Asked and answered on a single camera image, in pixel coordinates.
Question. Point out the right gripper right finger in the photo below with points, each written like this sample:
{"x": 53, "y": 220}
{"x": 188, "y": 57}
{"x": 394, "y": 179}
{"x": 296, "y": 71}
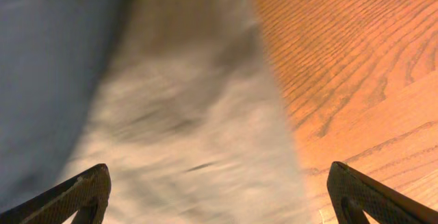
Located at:
{"x": 354, "y": 196}

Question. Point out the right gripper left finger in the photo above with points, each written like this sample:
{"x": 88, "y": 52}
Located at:
{"x": 83, "y": 197}

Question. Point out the navy blue shorts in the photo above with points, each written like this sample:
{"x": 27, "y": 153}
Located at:
{"x": 52, "y": 55}

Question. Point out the grey shorts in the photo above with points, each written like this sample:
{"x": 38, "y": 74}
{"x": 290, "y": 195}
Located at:
{"x": 189, "y": 121}

